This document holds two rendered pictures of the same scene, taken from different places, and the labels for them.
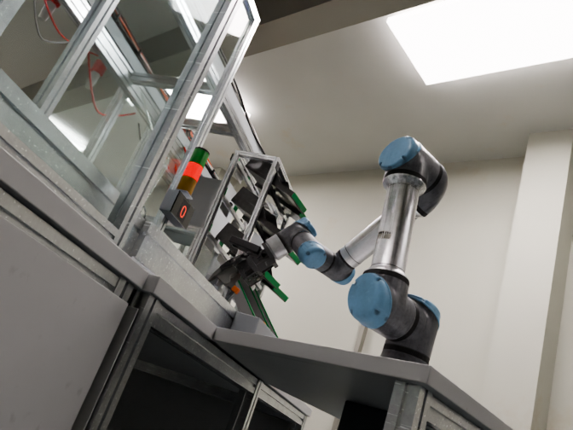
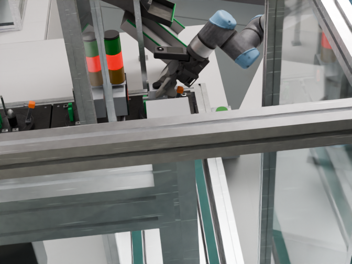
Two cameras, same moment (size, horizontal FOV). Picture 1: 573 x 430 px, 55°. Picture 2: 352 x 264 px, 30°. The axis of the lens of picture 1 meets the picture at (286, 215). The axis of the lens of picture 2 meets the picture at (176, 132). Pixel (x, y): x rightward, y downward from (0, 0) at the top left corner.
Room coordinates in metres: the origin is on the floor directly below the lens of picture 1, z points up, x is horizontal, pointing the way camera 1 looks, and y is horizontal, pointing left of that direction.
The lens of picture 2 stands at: (0.02, 0.79, 2.37)
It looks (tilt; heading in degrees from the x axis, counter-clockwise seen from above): 40 degrees down; 337
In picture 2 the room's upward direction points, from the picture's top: 4 degrees counter-clockwise
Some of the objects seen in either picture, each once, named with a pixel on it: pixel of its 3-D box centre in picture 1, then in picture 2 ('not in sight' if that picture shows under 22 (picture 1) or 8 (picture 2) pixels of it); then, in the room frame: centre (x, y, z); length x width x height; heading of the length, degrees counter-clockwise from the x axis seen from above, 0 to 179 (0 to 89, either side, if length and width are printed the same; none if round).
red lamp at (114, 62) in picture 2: (192, 172); (113, 58); (1.55, 0.32, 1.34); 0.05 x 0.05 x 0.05
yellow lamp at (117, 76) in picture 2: (186, 186); (116, 72); (1.55, 0.32, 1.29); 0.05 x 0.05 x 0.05
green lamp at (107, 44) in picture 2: (199, 159); (111, 43); (1.55, 0.32, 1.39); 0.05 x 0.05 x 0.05
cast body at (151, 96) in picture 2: (210, 283); (154, 92); (1.69, 0.15, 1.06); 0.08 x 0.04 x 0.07; 69
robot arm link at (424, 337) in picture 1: (412, 325); not in sight; (1.34, -0.40, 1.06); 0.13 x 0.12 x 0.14; 125
